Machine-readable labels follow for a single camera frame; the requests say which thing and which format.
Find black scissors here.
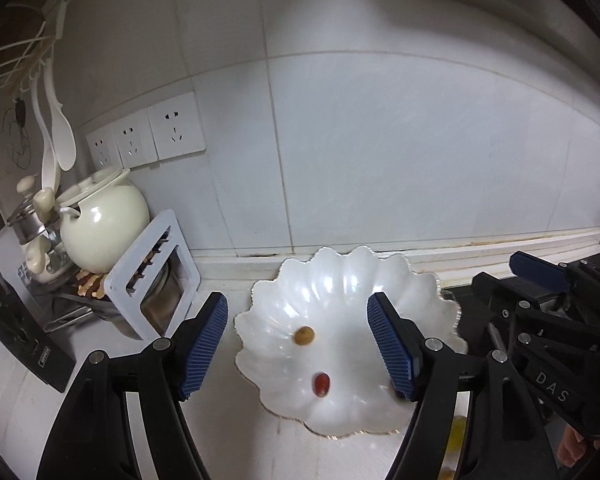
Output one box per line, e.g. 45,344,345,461
2,98,32,170

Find large tan longan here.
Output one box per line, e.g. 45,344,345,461
294,326,315,346

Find green round plum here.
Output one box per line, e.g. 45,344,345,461
445,415,467,458

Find black knife block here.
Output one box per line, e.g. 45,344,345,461
0,271,76,393

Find small tan longan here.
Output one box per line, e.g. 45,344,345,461
438,468,455,480

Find white ladle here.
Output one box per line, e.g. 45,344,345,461
30,73,60,208

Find glass jar in rack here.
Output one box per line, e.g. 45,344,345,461
140,261,183,335

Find black gas stove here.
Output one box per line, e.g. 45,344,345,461
440,228,600,356

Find white dish rack frame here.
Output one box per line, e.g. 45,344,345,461
105,209,201,340

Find white rice spoon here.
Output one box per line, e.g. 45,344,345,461
43,58,76,171

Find white wall socket panel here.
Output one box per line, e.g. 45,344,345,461
86,91,206,170

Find small white lidded pot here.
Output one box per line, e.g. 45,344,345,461
7,176,76,285

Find person right hand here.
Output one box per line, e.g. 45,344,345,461
557,425,588,468

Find steel range hood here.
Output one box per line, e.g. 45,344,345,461
409,0,600,106

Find cream ceramic teapot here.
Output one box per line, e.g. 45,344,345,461
56,167,150,274

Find white scalloped fruit bowl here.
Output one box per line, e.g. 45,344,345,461
234,246,468,439

